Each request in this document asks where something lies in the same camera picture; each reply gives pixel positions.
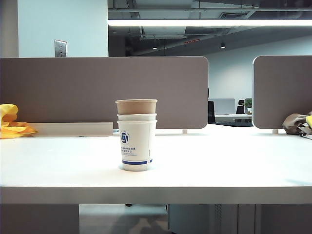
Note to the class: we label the small yellow object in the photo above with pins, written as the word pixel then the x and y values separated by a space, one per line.
pixel 309 122

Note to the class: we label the brown kraft paper cup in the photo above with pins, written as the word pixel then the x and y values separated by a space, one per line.
pixel 136 107

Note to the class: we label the grey desk divider panel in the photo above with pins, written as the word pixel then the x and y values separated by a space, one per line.
pixel 280 92

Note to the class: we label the grey under-desk cabinet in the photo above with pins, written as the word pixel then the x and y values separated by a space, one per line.
pixel 202 219

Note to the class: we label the white paper cup blue stripe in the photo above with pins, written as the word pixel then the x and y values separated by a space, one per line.
pixel 136 117

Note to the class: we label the metal wall switch plate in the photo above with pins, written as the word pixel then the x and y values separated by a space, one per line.
pixel 60 48

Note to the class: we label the wide grey desk divider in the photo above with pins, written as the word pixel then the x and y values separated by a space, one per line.
pixel 104 83

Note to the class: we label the white background partition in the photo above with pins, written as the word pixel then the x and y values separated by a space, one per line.
pixel 223 106

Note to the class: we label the long ceiling light strip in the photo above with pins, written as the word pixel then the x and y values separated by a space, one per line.
pixel 195 22

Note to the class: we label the grey desk side panel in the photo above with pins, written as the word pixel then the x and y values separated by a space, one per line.
pixel 39 219
pixel 282 219

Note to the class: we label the black ceiling spot lamp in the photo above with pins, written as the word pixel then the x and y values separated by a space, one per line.
pixel 223 45

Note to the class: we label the green potted plant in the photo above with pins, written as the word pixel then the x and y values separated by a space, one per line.
pixel 248 104

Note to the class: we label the white divider bracket foot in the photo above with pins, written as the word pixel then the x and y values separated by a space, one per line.
pixel 275 131
pixel 185 131

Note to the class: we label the white paper cup blue logo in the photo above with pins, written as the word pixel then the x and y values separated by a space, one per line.
pixel 136 146

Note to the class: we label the white background desk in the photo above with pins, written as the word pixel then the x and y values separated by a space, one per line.
pixel 234 118

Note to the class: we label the red led ceiling sign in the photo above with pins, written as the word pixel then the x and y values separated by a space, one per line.
pixel 191 41

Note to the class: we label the white black-edged object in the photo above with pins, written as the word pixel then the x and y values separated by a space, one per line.
pixel 306 134

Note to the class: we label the yellow cloth bag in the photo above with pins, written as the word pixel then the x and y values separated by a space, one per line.
pixel 11 126

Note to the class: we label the brown crumpled bag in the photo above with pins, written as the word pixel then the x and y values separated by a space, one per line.
pixel 293 123

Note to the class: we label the black office chair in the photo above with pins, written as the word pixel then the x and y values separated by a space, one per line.
pixel 240 107

